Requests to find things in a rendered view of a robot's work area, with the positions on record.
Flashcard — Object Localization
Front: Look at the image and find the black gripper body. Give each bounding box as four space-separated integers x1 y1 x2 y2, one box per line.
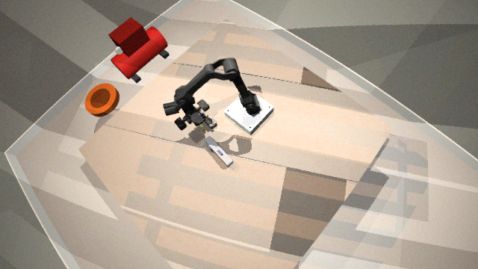
174 99 210 131

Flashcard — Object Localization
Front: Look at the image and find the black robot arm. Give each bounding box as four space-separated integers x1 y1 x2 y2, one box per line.
163 58 261 126

